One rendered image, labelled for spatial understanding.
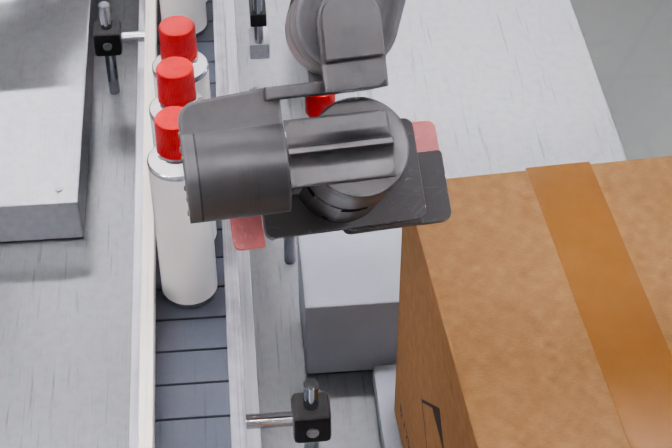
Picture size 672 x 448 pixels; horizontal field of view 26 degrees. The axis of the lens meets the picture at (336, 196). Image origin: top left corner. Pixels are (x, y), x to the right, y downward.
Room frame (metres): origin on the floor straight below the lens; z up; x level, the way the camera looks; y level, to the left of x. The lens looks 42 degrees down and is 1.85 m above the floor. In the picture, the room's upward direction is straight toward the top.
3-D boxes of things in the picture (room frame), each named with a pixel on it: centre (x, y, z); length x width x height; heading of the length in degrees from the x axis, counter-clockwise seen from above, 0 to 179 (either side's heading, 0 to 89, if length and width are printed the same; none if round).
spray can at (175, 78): (1.01, 0.14, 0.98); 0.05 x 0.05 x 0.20
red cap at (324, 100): (1.26, 0.02, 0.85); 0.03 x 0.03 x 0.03
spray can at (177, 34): (1.07, 0.14, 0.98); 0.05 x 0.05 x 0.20
